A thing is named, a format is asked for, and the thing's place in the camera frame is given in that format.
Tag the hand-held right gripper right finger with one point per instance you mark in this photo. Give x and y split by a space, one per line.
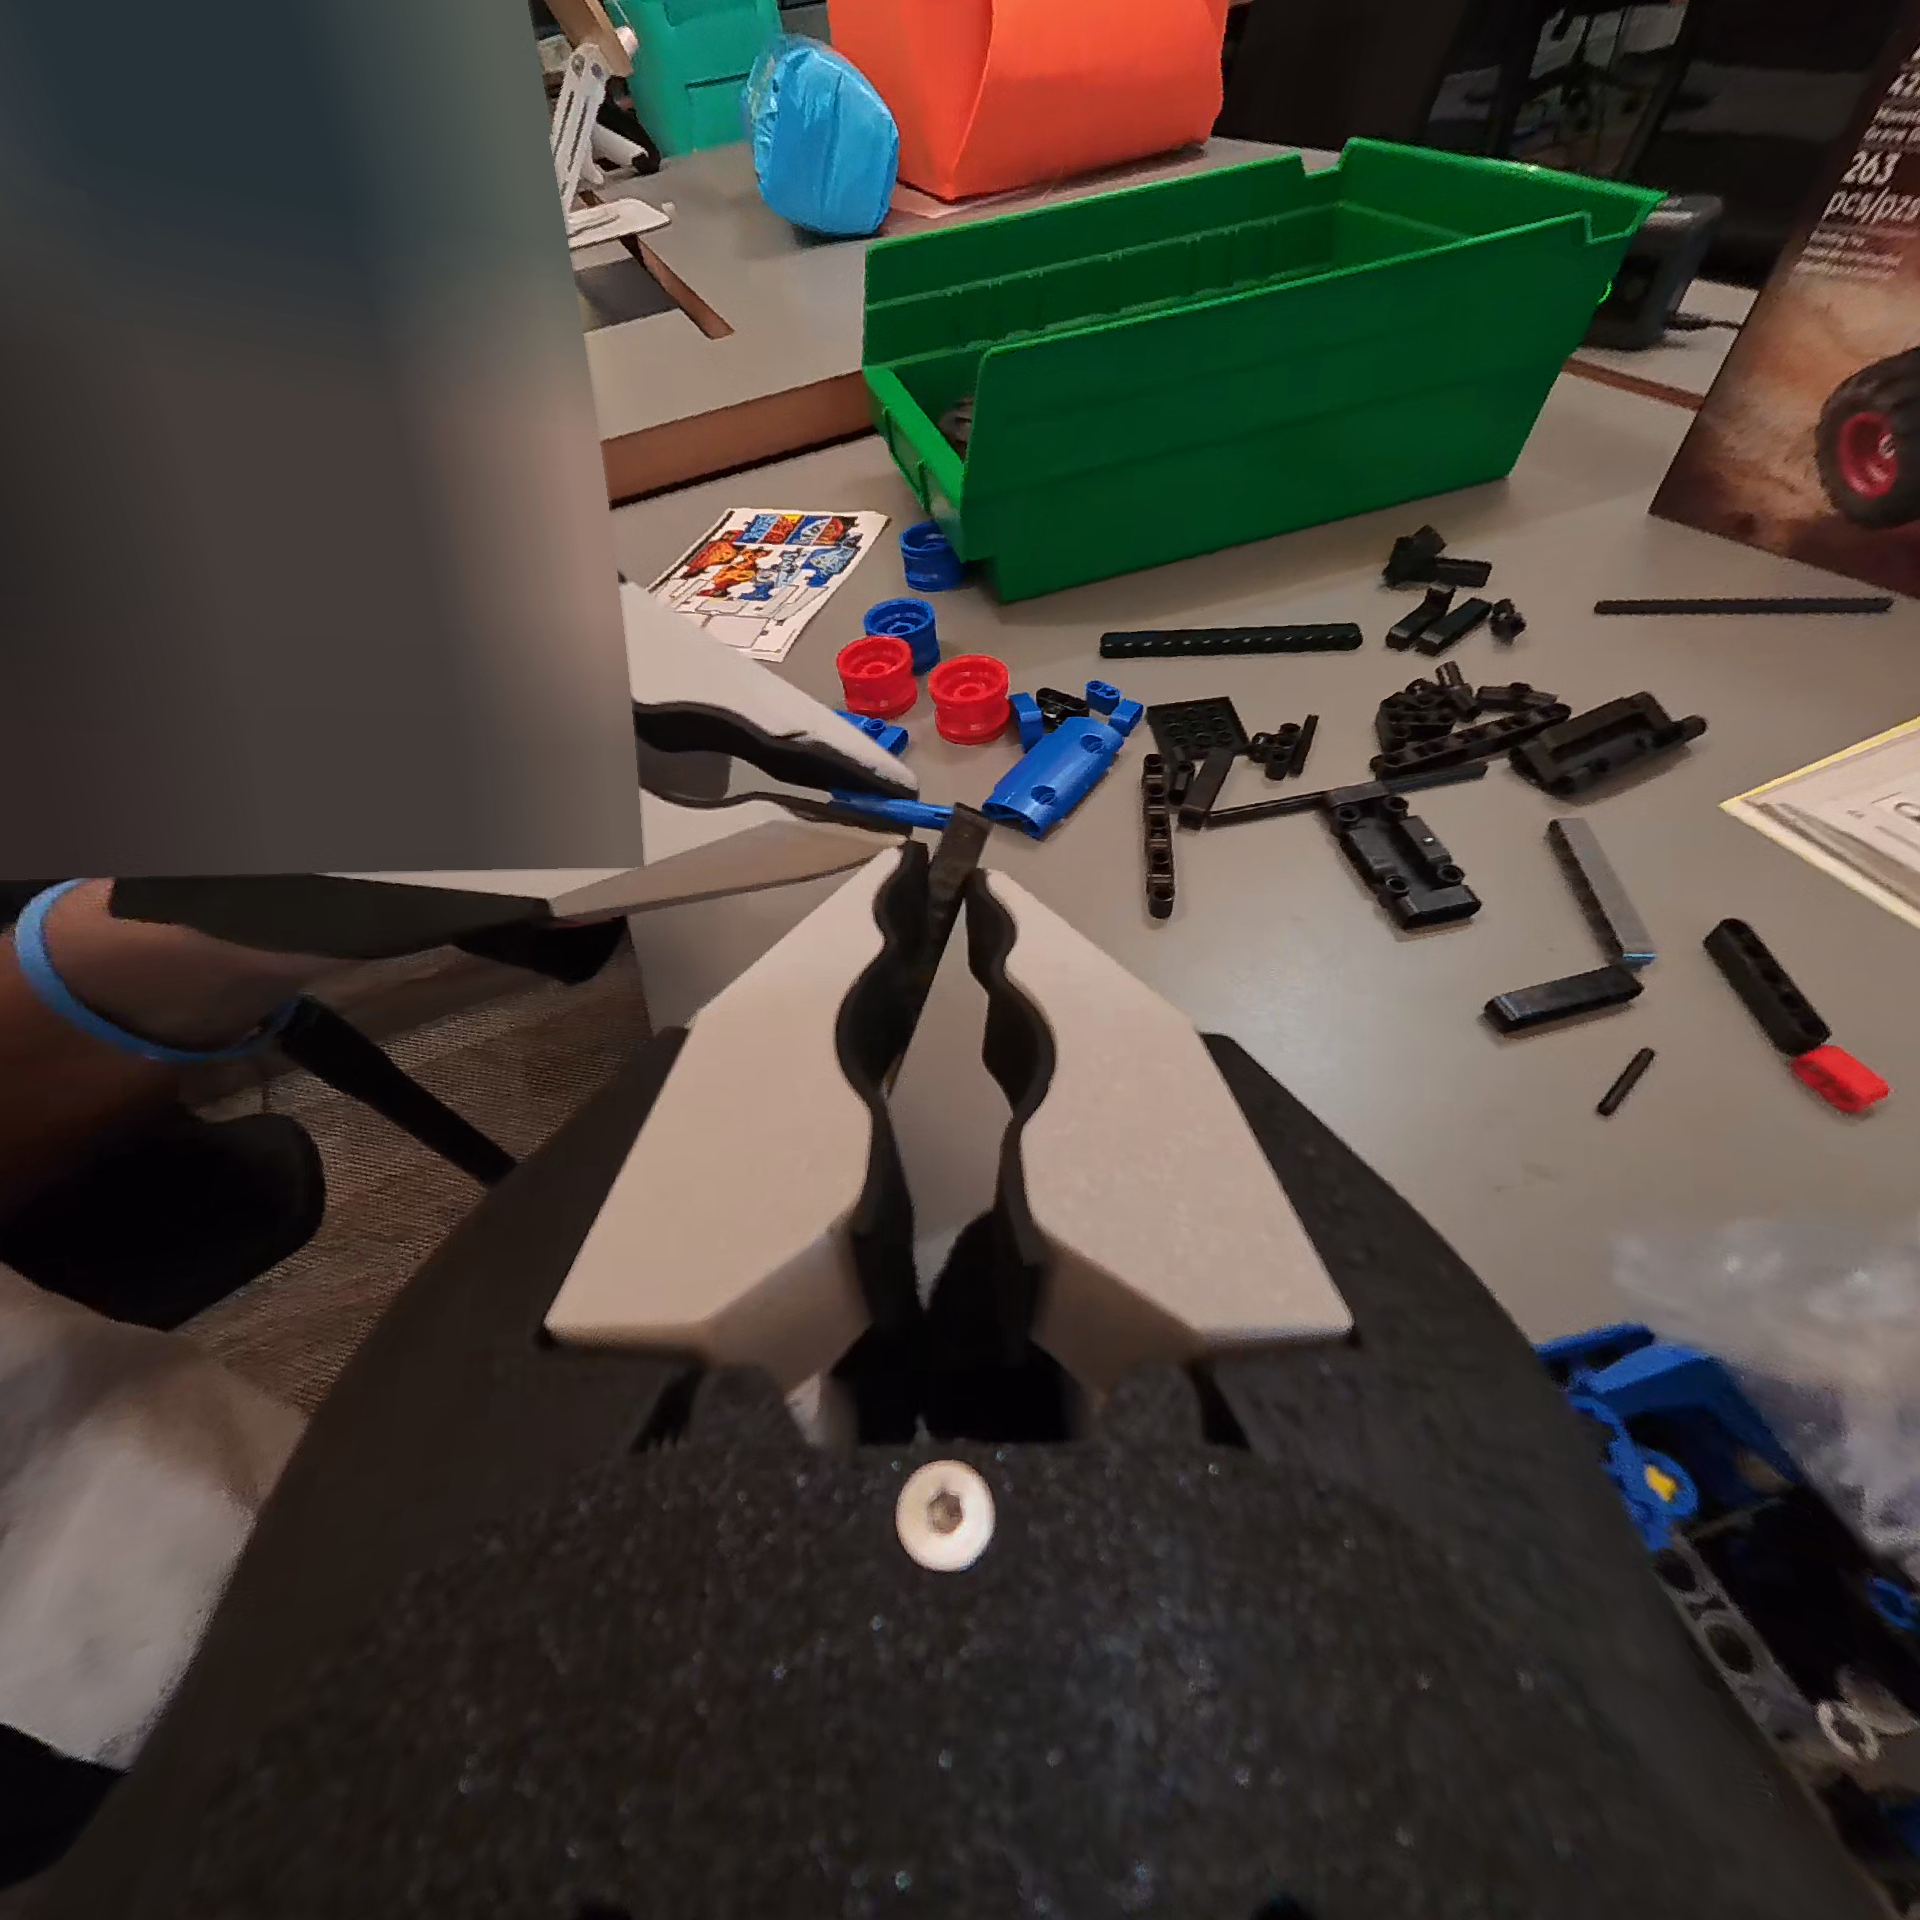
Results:
1169 1185

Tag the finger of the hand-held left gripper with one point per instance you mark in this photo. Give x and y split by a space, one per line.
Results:
721 674
721 876

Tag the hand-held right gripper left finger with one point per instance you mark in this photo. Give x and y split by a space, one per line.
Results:
734 1170

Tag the blue lego pin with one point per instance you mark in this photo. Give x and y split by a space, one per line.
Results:
885 811

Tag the person's left forearm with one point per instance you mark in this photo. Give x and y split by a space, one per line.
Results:
89 1080

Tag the red lego wheel hub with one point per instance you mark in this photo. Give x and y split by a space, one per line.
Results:
876 678
969 701

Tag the small blue lego piece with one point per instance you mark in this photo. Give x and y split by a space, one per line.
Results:
1031 720
876 733
1115 705

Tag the blue curved lego panel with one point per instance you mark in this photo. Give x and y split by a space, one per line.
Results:
1049 779

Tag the black L-shaped lego beam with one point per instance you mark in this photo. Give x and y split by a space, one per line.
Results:
1567 997

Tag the small black lego pin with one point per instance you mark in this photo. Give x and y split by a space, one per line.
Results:
1626 1080

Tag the long black lego beam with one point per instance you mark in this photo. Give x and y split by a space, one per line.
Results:
1229 639

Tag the blue lego vehicle assembly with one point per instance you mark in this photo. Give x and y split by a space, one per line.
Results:
1680 1441

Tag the pile of black lego pieces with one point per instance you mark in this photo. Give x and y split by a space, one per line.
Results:
1590 743

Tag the short black lego beam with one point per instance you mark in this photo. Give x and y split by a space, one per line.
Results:
1767 984

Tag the small red lego piece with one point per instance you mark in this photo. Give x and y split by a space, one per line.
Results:
1842 1080

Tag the thin black lego axle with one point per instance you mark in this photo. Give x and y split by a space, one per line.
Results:
1738 604

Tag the lego set box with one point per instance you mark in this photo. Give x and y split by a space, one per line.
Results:
1823 330

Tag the sticker sheet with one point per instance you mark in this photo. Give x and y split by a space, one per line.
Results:
765 575

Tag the black table leg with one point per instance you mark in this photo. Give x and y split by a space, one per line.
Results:
396 1090

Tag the blue wristband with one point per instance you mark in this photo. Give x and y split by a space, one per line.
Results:
89 1018

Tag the black chair seat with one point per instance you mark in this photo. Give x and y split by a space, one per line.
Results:
150 1224

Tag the blue crumpled bag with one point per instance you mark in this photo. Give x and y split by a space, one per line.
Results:
821 134

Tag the white folding stand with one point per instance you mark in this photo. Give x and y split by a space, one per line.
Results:
594 134

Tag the green plastic bin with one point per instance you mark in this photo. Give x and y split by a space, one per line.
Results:
1229 435

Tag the teal container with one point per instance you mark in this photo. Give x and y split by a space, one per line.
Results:
698 77

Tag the person's white pants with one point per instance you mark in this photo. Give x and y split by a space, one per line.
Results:
120 1499

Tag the clear plastic bag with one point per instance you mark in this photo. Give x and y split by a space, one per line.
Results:
1785 1352

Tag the instruction booklet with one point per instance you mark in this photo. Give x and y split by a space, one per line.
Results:
1845 825

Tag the black electronic device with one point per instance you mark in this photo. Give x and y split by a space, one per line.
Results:
1662 269

